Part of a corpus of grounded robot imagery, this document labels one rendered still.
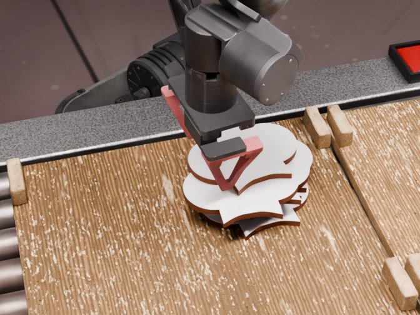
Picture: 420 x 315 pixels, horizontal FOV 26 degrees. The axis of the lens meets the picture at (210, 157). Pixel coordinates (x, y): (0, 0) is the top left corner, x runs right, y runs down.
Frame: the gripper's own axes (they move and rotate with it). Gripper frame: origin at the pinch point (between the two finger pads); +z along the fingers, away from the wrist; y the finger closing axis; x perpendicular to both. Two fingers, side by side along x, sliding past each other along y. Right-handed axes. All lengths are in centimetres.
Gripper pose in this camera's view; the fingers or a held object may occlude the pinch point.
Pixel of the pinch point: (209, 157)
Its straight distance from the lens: 107.3
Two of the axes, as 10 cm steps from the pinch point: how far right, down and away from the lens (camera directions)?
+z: -0.1, 7.3, 6.8
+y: 4.1, 6.3, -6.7
